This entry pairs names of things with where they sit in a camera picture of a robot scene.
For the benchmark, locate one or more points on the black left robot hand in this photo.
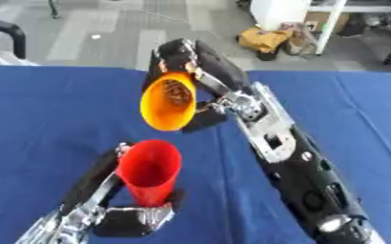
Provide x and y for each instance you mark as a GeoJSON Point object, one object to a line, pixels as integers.
{"type": "Point", "coordinates": [87, 182]}

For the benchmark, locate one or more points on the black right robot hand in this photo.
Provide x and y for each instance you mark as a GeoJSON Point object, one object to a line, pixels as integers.
{"type": "Point", "coordinates": [218, 68]}

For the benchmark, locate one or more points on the red plastic cup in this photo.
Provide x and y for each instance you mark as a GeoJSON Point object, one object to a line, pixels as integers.
{"type": "Point", "coordinates": [149, 168]}

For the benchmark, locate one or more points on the orange plastic cup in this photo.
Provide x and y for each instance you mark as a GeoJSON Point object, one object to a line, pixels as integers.
{"type": "Point", "coordinates": [161, 108]}

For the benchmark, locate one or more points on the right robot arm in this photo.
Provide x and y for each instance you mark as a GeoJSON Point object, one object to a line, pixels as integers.
{"type": "Point", "coordinates": [304, 171]}

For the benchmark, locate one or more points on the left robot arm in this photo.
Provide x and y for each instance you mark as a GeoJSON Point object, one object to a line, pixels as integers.
{"type": "Point", "coordinates": [54, 227]}

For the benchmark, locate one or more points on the brown contents in cup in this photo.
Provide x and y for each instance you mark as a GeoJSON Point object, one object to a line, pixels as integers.
{"type": "Point", "coordinates": [177, 92]}

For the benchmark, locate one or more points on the yellow bag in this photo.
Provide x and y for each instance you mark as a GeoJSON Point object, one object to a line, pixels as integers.
{"type": "Point", "coordinates": [263, 39]}

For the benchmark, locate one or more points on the white bin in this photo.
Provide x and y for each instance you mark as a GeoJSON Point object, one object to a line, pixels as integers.
{"type": "Point", "coordinates": [276, 12]}

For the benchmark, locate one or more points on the cardboard box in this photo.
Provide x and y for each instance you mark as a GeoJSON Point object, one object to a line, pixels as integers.
{"type": "Point", "coordinates": [315, 21]}

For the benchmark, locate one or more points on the white paper scrap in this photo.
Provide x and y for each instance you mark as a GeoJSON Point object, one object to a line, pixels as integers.
{"type": "Point", "coordinates": [96, 36]}

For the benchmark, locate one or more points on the black chair leg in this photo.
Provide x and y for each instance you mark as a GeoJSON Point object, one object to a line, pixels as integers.
{"type": "Point", "coordinates": [53, 9]}

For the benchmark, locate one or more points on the white table frame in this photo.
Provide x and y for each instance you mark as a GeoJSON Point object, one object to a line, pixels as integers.
{"type": "Point", "coordinates": [329, 27]}

